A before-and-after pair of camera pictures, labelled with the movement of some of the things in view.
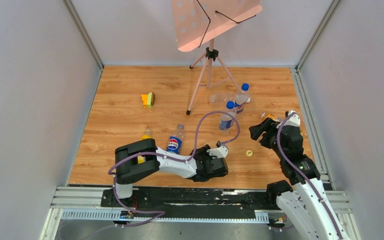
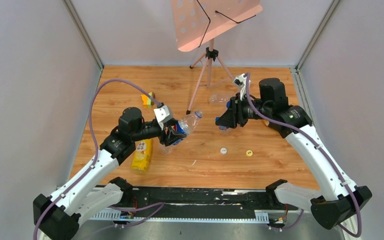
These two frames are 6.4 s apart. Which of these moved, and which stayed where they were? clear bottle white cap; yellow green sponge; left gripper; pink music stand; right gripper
Moved: left gripper; right gripper
Stayed: clear bottle white cap; yellow green sponge; pink music stand
